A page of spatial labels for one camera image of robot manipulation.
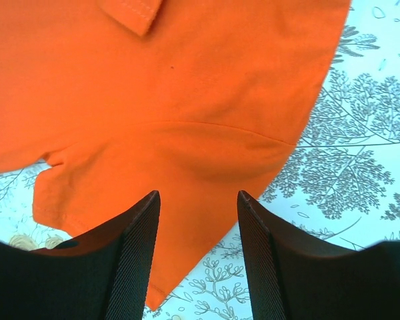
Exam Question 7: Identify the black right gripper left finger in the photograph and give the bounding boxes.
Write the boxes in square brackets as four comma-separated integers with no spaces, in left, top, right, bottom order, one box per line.
[0,191,161,320]

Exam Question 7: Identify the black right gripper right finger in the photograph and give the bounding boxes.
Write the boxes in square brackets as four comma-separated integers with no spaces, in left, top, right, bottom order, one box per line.
[237,191,400,320]

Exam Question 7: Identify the floral patterned table mat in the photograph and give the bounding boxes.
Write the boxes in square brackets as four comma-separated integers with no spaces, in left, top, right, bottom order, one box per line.
[0,1,400,319]

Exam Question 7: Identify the orange t shirt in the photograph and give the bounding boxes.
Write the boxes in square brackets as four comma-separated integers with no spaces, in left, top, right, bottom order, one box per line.
[0,1,350,309]

